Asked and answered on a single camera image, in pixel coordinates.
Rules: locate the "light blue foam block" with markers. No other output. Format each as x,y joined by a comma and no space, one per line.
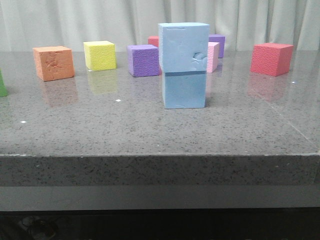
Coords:
184,90
183,46

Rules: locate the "right red foam block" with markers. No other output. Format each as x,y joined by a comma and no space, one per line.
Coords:
271,59

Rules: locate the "back red foam block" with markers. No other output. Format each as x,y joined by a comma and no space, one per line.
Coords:
153,40

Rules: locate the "front purple foam block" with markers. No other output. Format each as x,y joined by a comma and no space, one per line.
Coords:
143,60

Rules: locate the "yellow foam block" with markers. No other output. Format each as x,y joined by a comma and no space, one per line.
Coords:
100,55

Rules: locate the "orange foam block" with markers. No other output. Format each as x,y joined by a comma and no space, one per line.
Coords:
53,62

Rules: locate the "red foam block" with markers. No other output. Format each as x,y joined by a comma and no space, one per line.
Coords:
153,40
271,59

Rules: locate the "white curtain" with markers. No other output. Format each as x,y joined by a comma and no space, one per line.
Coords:
25,24

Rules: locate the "green foam block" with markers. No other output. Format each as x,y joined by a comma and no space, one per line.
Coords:
3,90

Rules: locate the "pink foam block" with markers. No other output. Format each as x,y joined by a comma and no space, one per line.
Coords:
212,56

